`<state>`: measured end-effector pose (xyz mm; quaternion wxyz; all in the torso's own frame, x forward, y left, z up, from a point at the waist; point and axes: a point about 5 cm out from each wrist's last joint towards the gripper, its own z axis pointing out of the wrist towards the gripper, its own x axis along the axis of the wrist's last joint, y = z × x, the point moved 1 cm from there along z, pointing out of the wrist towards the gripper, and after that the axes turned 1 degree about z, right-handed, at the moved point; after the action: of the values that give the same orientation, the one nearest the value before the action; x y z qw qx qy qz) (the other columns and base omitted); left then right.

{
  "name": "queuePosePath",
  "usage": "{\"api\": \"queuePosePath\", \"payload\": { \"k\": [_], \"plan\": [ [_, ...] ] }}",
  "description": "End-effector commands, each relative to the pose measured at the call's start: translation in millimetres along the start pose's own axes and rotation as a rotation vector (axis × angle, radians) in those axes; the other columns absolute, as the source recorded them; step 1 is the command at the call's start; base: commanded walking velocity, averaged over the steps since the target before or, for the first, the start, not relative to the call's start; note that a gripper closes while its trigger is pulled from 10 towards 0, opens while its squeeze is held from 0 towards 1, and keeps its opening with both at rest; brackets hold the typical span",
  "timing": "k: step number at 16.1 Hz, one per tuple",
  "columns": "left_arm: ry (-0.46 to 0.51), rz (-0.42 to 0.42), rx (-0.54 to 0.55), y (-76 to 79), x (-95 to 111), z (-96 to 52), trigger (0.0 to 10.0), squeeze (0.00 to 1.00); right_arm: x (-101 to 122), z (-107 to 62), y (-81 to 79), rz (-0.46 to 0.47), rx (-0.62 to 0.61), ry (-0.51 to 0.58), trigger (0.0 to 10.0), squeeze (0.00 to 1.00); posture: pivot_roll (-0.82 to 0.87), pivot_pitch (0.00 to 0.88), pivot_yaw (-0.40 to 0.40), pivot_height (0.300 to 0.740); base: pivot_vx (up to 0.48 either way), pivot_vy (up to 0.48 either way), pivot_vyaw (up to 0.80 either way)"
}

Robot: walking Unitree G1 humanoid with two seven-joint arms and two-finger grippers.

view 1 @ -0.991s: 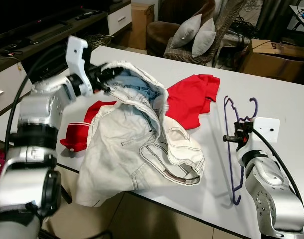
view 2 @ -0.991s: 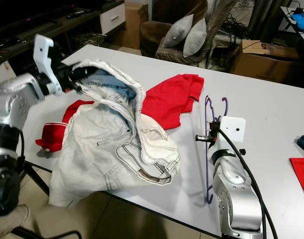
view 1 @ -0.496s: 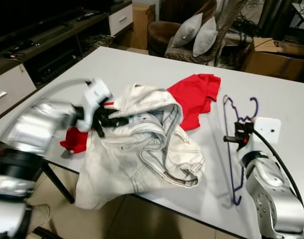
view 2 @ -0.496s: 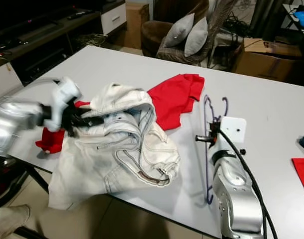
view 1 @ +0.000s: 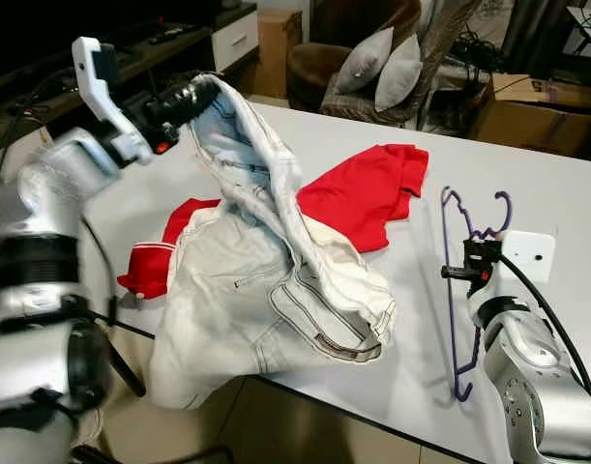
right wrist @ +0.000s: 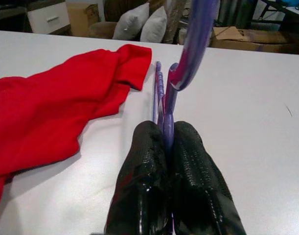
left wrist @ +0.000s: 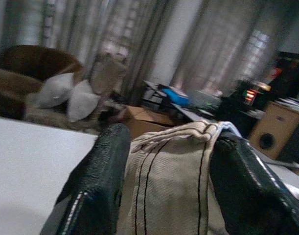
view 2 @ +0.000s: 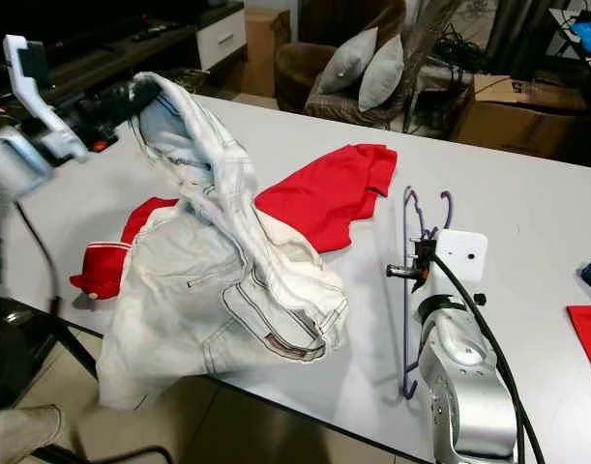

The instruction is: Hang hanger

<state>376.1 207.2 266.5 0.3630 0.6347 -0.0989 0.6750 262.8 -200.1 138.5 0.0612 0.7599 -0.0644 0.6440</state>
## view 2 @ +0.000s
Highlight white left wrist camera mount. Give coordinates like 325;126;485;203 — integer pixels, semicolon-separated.
2;34;88;163

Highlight black television screen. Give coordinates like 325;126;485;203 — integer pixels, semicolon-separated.
0;0;204;35

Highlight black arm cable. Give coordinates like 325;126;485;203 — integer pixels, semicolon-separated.
7;198;62;325
428;249;546;464

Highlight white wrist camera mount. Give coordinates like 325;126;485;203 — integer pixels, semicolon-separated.
2;34;88;163
430;229;489;291

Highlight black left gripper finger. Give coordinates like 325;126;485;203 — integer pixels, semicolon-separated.
96;90;160;128
89;72;163;112

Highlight purple wire hanger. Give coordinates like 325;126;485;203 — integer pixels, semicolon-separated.
401;186;456;400

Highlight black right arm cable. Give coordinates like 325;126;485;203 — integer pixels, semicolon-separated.
428;249;546;464

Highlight dark TV bench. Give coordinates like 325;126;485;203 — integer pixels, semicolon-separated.
34;14;204;98

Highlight brown cardboard box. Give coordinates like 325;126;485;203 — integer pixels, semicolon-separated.
450;72;591;160

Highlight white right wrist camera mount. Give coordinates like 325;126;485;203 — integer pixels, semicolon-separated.
430;229;489;291

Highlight white table black legs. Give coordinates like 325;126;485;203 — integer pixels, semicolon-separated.
0;92;591;464

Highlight tall tan carton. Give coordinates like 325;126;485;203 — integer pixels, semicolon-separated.
242;8;291;98

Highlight grey brown drape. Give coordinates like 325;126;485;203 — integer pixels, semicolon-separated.
397;0;470;131

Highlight white denim jeans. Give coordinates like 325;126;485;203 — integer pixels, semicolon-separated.
97;70;352;412

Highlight grey pillow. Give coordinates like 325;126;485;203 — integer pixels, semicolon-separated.
358;34;407;112
319;27;380;96

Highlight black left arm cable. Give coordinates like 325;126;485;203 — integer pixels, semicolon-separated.
7;198;62;325

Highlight brown armchair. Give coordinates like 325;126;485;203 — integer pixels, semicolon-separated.
273;0;412;115

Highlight bright blue item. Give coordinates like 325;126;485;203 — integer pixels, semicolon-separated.
569;17;591;57

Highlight white drawer unit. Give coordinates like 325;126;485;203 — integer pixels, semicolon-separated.
196;8;248;71

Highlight red cloth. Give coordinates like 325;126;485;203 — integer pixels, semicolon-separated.
566;304;591;386

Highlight red shirt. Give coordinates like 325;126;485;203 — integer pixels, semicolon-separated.
70;143;399;301

